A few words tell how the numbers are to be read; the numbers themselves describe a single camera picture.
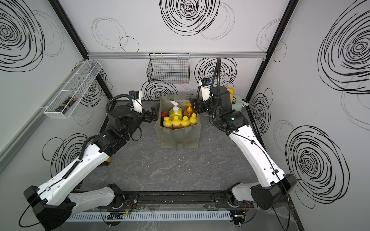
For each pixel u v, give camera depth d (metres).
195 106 0.61
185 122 0.82
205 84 0.55
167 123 0.81
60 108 0.67
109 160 0.48
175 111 0.84
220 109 0.49
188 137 0.82
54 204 0.39
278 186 0.37
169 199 0.75
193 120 0.83
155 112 0.59
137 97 0.54
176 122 0.82
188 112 0.87
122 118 0.46
